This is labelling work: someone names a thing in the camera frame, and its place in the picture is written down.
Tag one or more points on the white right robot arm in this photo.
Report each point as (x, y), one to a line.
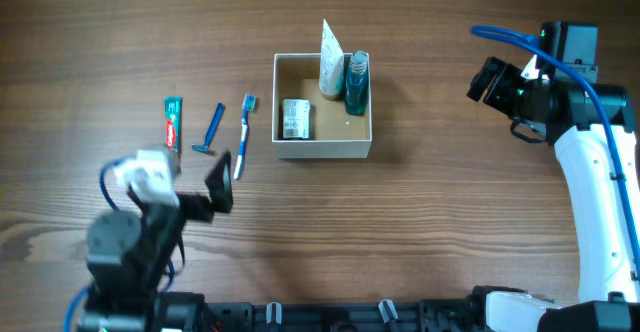
(591, 127)

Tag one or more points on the blue disposable razor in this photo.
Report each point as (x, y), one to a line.
(204, 147)

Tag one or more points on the blue Listerine mouthwash bottle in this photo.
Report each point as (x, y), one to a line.
(356, 83)

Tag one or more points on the Colgate toothpaste tube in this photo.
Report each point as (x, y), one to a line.
(173, 114)

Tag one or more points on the blue white toothbrush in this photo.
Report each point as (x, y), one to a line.
(249, 105)

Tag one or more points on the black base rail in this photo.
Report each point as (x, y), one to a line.
(386, 315)

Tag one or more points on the white green soap packet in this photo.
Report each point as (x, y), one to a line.
(296, 119)

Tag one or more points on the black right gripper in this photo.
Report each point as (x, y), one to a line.
(505, 73)

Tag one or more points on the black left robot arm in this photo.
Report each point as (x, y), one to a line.
(130, 253)

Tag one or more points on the white cardboard box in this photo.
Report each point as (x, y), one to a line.
(333, 132)

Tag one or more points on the white lotion tube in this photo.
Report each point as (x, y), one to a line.
(331, 65)

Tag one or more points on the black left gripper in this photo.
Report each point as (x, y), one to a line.
(222, 194)

